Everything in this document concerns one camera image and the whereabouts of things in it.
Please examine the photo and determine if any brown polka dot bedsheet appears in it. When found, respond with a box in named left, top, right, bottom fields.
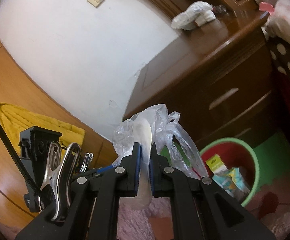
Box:
left=267, top=37, right=290, bottom=101

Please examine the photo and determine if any red bin with green rim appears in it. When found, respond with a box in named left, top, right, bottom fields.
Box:
left=200, top=138, right=260, bottom=207

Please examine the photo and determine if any white opaque plastic bag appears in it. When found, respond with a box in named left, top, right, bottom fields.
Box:
left=171, top=1, right=216, bottom=30

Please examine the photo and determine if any green foam floor mat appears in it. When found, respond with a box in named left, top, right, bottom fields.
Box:
left=253, top=133, right=290, bottom=191

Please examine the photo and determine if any metal spring clamp right camera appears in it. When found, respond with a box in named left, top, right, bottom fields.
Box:
left=41, top=141, right=81, bottom=222

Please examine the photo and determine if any dark wooden nightstand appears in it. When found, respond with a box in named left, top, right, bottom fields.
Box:
left=123, top=0, right=274, bottom=148

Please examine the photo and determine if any pink paper packet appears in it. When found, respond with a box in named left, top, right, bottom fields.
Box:
left=259, top=2, right=274, bottom=15

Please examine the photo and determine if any black camera cable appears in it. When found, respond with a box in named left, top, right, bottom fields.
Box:
left=0, top=104, right=42, bottom=198

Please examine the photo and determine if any teal wet wipes pack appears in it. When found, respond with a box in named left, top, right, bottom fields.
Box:
left=212, top=167, right=251, bottom=203

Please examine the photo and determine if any white green product box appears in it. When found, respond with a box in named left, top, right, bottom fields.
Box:
left=206, top=154, right=228, bottom=174

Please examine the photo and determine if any clear plastic soda bottle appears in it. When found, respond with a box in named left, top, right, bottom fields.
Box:
left=213, top=5, right=227, bottom=14

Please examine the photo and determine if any yellow towel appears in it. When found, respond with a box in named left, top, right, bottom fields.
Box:
left=0, top=102, right=85, bottom=154

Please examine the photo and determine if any clear plastic bag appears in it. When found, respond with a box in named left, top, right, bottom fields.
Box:
left=112, top=104, right=208, bottom=210

